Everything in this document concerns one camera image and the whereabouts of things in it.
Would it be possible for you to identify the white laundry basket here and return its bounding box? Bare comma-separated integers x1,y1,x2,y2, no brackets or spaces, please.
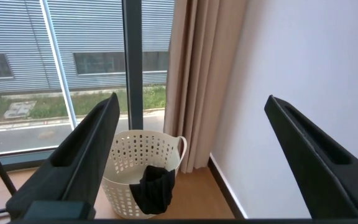
100,129,188,219

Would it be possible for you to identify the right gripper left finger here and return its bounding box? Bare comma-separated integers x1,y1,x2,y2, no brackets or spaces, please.
5,92,120,221

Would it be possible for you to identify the black garment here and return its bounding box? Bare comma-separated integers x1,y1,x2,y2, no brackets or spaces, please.
129,165,177,215

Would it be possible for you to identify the window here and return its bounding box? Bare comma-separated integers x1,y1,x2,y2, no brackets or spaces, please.
0,0,175,175

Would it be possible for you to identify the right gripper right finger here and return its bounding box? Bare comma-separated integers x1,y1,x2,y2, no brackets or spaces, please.
264,95,358,219

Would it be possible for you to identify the beige curtain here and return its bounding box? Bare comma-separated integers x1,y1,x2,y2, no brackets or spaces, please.
163,0,250,174

